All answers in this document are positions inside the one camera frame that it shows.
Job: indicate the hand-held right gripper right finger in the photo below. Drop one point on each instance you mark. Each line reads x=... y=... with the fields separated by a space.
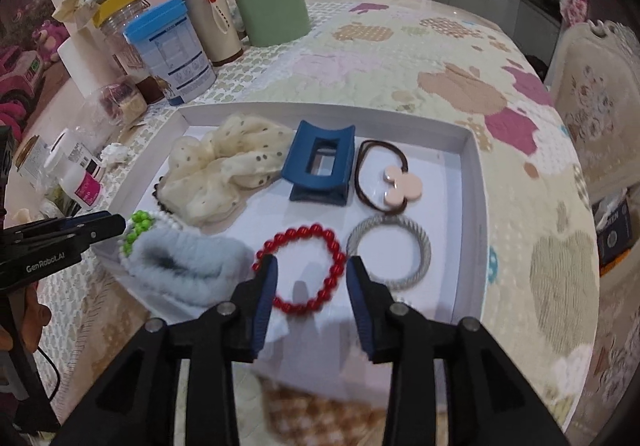
x=360 y=306

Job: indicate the blue lid milk powder can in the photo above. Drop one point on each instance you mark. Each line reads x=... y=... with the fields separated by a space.
x=172 y=55

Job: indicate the cream floral dining chair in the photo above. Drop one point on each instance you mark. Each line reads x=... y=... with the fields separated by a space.
x=597 y=100

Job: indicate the clear plastic jar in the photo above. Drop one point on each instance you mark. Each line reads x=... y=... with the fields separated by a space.
x=120 y=35

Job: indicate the cream dotted scrunchie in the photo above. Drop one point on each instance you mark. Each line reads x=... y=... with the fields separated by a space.
x=225 y=165

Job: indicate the glass jar with brown lid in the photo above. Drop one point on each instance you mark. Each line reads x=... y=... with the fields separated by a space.
x=35 y=163

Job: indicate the white paper towel roll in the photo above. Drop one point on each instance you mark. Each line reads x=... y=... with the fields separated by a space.
x=82 y=65

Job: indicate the clear bag of snacks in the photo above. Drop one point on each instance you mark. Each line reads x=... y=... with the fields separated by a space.
x=117 y=103

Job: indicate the person's left hand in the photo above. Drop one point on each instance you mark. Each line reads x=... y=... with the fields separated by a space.
x=32 y=306

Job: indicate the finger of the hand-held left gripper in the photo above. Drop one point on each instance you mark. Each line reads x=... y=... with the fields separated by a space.
x=75 y=228

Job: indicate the pink plush bear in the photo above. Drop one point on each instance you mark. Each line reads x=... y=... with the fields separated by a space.
x=50 y=38

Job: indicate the blue hair claw clip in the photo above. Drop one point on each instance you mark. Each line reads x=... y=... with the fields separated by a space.
x=320 y=165

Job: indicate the crumpled white tissue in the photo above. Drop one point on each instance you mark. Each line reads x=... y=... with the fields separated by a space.
x=115 y=154

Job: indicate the white shallow cardboard box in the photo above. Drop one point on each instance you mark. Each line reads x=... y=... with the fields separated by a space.
x=320 y=221

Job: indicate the white bottle pink label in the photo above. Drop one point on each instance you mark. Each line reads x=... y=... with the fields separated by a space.
x=82 y=186

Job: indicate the light blue fluffy scrunchie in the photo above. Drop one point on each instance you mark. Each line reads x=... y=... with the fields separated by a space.
x=195 y=266

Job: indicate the quilted patterned tablecloth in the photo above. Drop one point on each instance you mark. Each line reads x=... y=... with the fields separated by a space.
x=400 y=65

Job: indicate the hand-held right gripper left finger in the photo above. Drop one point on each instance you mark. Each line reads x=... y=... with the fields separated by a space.
x=265 y=301

